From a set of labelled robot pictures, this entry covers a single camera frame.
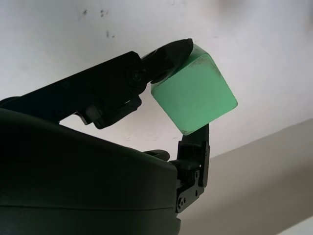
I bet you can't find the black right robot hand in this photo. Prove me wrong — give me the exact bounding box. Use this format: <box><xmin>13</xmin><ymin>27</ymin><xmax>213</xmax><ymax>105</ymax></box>
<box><xmin>0</xmin><ymin>38</ymin><xmax>211</xmax><ymax>235</ymax></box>

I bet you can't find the green cube block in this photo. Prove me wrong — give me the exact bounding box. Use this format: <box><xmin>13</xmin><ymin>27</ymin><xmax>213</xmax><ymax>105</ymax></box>
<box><xmin>150</xmin><ymin>43</ymin><xmax>238</xmax><ymax>136</ymax></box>

